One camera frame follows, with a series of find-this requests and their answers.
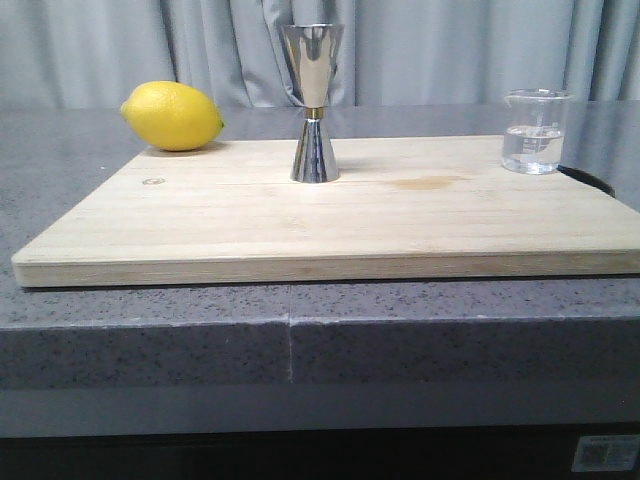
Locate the steel double jigger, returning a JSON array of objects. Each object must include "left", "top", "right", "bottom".
[{"left": 280, "top": 23, "right": 344, "bottom": 184}]

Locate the clear glass beaker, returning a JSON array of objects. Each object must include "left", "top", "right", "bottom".
[{"left": 502, "top": 88, "right": 574, "bottom": 175}]

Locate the wooden cutting board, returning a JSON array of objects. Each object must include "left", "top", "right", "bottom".
[{"left": 12, "top": 135, "right": 639, "bottom": 287}]

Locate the yellow lemon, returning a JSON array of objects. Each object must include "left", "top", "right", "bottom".
[{"left": 120, "top": 81, "right": 224, "bottom": 151}]

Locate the grey curtain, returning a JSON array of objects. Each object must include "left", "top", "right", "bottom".
[{"left": 1, "top": 1, "right": 639, "bottom": 109}]

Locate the white QR label sticker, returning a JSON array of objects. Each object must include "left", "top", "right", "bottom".
[{"left": 571, "top": 434, "right": 639, "bottom": 473}]

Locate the black board handle strap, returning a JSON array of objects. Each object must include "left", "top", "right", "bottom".
[{"left": 558, "top": 164, "right": 618, "bottom": 197}]

